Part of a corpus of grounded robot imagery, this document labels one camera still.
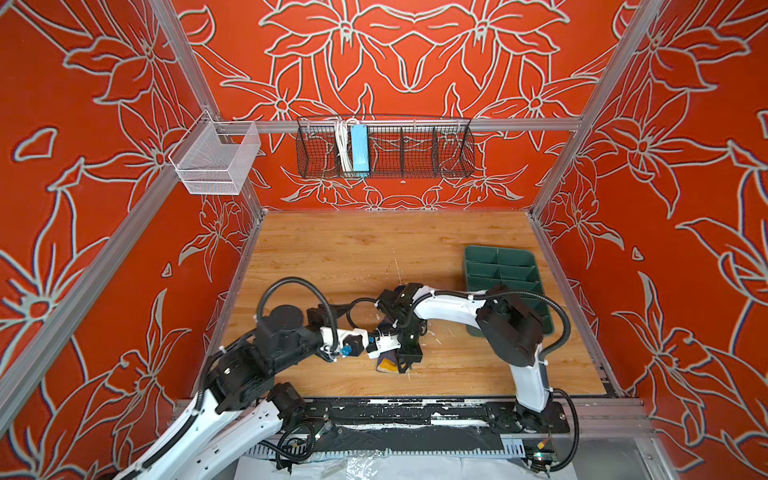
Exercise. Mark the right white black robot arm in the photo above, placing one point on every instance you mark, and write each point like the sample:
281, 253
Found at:
514, 331

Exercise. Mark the clear plastic wall bin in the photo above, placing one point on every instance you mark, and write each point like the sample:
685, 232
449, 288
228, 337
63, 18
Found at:
216, 157

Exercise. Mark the green compartment tray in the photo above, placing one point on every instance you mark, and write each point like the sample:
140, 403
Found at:
486, 267

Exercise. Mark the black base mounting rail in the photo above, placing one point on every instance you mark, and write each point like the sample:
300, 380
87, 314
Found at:
498, 415

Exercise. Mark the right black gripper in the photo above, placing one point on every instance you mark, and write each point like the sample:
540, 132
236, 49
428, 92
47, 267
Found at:
407, 358

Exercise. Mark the purple sock with yellow cuff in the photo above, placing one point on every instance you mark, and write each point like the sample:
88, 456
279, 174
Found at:
387, 363

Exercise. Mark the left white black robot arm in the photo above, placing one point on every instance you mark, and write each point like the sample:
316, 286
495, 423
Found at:
238, 403

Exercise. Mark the black wire wall basket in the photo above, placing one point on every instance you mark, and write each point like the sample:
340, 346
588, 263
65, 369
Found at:
400, 147

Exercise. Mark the light blue box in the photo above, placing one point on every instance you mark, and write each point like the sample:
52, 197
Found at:
360, 149

